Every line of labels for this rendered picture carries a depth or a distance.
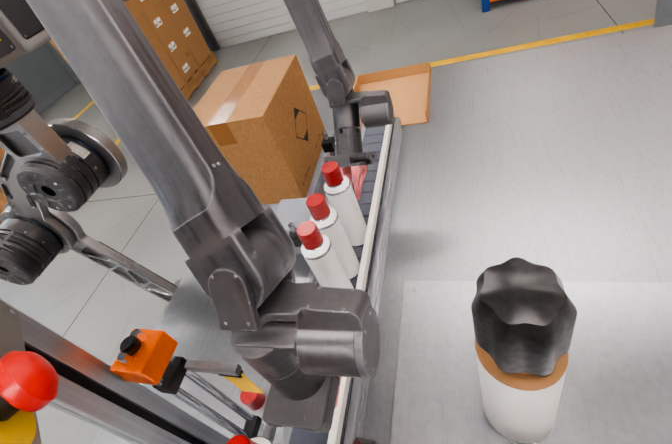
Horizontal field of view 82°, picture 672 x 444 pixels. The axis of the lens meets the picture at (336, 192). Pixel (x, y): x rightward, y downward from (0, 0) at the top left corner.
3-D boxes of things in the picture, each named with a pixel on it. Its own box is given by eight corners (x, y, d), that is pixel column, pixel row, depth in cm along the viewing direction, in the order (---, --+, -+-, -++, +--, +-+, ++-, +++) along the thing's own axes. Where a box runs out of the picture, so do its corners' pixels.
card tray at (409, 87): (428, 122, 113) (426, 111, 110) (345, 133, 122) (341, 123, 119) (431, 72, 133) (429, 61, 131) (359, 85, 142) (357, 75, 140)
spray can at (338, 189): (368, 247, 80) (340, 175, 66) (344, 248, 81) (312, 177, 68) (371, 228, 83) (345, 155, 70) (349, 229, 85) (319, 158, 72)
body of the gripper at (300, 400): (343, 334, 44) (322, 302, 40) (326, 435, 38) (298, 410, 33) (293, 332, 47) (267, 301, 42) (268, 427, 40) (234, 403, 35)
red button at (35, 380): (-39, 421, 19) (20, 374, 20) (-38, 371, 22) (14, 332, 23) (23, 442, 22) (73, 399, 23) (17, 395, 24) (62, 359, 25)
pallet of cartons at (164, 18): (177, 115, 391) (99, 0, 317) (115, 129, 416) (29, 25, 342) (219, 61, 475) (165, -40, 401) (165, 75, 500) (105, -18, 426)
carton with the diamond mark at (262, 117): (305, 201, 101) (262, 115, 83) (228, 208, 109) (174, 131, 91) (327, 133, 122) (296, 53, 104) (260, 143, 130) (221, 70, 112)
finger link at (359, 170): (363, 201, 79) (359, 155, 79) (331, 203, 82) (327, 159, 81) (371, 197, 86) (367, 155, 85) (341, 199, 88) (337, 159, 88)
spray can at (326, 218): (358, 281, 74) (325, 210, 61) (333, 281, 76) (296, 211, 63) (362, 259, 78) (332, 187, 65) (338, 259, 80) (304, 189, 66)
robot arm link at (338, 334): (255, 228, 38) (202, 269, 30) (366, 220, 34) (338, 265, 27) (281, 332, 41) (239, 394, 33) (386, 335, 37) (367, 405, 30)
